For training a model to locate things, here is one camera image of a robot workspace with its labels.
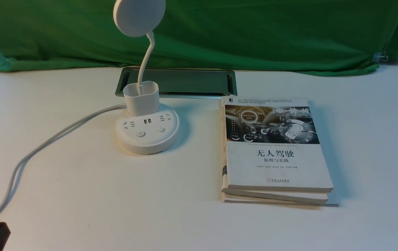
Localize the white desk lamp with sockets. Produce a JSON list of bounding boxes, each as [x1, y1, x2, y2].
[[113, 0, 180, 155]]

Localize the top white paperback book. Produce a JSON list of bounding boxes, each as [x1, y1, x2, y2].
[[221, 95, 334, 193]]

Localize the white paperback book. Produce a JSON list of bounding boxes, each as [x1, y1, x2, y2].
[[221, 192, 340, 207], [221, 95, 334, 193]]

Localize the bottom white paperback book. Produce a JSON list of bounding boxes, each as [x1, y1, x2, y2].
[[221, 192, 340, 207]]

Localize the green backdrop cloth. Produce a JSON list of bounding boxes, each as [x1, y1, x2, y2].
[[0, 0, 398, 76]]

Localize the metal binder clip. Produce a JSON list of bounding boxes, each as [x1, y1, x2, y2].
[[371, 51, 389, 64]]

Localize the white lamp power cable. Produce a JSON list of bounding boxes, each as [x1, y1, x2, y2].
[[0, 103, 127, 235]]

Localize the metal desk cable tray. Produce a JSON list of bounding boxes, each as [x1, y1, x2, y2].
[[115, 67, 237, 98]]

